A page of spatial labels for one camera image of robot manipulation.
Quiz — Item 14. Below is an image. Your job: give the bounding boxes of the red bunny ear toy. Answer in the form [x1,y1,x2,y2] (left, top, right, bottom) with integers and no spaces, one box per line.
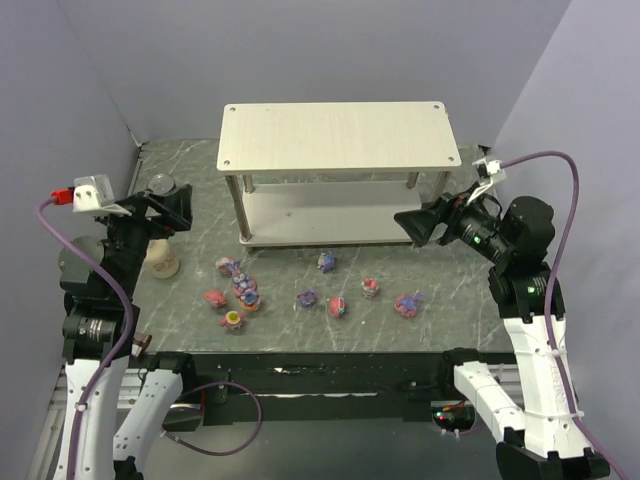
[361,277,379,299]

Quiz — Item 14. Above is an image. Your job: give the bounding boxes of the pink toy yellow hat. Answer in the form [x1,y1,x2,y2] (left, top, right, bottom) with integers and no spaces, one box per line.
[220,311,245,330]

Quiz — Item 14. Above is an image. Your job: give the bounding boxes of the pink blue goggles toy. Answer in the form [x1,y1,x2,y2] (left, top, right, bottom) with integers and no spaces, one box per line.
[328,296,346,318]

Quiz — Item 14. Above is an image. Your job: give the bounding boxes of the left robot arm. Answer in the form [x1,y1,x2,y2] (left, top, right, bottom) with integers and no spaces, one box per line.
[49,175,196,479]

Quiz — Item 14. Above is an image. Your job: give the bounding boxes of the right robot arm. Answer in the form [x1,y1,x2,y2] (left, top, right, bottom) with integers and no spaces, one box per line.
[394,191,611,479]

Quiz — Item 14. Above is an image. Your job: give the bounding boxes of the white two-tier shelf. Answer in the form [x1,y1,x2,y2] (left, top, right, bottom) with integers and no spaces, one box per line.
[217,101,462,249]

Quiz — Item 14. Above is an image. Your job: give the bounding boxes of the dark soda can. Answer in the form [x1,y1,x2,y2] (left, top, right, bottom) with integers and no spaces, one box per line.
[146,173,177,196]

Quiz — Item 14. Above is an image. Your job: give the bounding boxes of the beige pump lotion bottle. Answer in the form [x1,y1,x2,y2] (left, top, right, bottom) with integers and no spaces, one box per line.
[143,239,180,279]

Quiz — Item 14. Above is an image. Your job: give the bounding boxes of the pink white toy top-left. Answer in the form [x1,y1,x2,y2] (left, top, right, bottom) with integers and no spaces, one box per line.
[215,257,240,275]

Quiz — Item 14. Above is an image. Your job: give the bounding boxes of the pink purple lying toy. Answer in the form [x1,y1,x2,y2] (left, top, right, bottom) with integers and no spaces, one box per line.
[394,292,426,318]

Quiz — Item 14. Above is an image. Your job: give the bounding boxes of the purple spotted toy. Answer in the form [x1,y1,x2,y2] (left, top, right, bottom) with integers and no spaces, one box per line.
[231,269,257,297]

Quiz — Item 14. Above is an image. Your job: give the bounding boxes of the orange base purple toy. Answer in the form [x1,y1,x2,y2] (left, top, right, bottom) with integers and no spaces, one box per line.
[238,290,261,311]

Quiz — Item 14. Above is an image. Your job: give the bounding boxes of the purple white standing toy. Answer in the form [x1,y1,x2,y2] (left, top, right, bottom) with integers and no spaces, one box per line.
[317,252,336,273]

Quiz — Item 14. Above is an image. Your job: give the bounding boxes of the purple toy centre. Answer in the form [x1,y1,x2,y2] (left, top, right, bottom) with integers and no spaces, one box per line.
[297,289,317,308]

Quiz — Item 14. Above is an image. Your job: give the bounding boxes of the small electronics board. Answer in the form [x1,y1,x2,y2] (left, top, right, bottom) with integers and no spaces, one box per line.
[432,401,476,435]

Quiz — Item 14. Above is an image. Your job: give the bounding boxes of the black front base bar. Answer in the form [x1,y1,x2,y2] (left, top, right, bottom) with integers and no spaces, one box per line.
[185,352,463,426]

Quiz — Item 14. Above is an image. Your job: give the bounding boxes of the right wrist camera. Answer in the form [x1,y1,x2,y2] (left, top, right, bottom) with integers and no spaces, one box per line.
[467,157,506,204]

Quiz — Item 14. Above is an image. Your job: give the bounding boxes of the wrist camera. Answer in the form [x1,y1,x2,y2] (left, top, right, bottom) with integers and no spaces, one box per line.
[50,175,132,217]
[467,157,506,204]

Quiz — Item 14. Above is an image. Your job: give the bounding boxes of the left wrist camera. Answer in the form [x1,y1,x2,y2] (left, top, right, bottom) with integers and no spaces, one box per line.
[50,175,132,217]

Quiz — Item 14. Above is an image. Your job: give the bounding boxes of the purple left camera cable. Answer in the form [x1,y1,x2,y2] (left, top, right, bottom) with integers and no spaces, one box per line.
[35,197,136,480]

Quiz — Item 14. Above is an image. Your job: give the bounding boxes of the purple loop cable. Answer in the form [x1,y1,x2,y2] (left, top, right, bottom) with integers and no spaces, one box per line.
[158,382,263,457]

